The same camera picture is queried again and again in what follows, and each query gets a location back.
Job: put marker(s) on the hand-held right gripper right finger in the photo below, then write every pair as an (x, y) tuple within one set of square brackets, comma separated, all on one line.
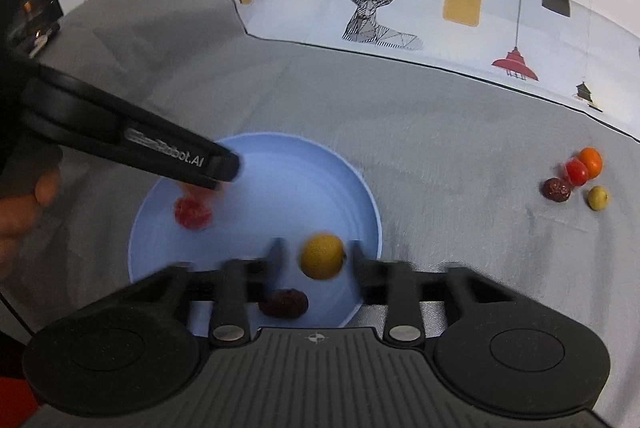
[(358, 259)]

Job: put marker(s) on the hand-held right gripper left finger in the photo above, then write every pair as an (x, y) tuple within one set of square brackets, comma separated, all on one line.
[(274, 258)]

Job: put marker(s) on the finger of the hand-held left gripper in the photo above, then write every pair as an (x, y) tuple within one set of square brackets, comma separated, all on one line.
[(165, 146)]

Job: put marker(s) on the yellow round fruit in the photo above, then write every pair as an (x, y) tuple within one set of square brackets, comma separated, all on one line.
[(322, 256)]

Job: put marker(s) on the light blue plate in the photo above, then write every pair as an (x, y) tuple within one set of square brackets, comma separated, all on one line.
[(285, 188)]

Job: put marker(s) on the red bumpy fruit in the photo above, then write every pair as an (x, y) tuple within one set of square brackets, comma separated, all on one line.
[(192, 213)]

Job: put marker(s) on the person's left hand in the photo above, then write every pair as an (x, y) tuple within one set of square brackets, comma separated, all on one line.
[(20, 223)]

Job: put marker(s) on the dark red jujube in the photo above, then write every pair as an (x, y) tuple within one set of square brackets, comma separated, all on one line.
[(556, 190), (283, 303)]

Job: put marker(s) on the red cherry tomato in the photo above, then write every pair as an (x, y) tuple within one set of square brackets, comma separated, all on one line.
[(576, 171)]

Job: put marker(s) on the small yellow-green fruit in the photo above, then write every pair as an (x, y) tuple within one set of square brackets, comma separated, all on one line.
[(597, 198)]

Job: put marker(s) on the small orange fruit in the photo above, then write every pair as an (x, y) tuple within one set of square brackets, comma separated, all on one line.
[(590, 161)]

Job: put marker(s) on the red cloth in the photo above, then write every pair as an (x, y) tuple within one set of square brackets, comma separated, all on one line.
[(20, 395)]

